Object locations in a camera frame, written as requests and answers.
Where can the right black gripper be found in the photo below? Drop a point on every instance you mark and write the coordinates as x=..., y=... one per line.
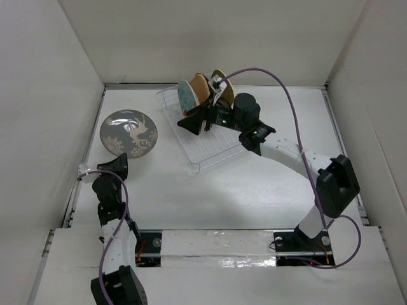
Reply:
x=194, y=122

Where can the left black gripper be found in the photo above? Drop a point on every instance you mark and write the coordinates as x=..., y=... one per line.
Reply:
x=117, y=165

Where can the red and teal plate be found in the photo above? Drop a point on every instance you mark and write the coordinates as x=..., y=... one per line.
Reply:
x=187, y=97

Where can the grey deer pattern plate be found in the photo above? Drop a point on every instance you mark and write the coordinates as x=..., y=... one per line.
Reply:
x=128, y=131

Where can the square woven bamboo tray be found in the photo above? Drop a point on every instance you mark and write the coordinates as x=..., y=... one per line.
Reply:
x=200, y=87

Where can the yellow woven bamboo plate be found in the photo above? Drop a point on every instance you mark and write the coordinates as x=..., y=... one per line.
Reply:
x=227, y=97

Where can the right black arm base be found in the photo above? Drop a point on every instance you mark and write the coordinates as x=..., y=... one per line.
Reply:
x=291, y=250

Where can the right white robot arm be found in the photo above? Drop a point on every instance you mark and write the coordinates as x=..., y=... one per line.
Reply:
x=333, y=180

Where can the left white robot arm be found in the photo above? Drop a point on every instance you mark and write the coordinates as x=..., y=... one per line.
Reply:
x=116, y=282

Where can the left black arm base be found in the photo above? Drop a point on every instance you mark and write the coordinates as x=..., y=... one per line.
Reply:
x=148, y=249

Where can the white wire dish rack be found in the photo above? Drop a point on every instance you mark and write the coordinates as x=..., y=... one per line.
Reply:
x=206, y=150

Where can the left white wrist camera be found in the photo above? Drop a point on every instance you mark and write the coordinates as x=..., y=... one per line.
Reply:
x=84, y=173

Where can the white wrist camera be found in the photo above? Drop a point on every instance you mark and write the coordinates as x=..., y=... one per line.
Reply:
x=84, y=173
x=217, y=86

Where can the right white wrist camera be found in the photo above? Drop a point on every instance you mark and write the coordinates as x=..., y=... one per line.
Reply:
x=217, y=86

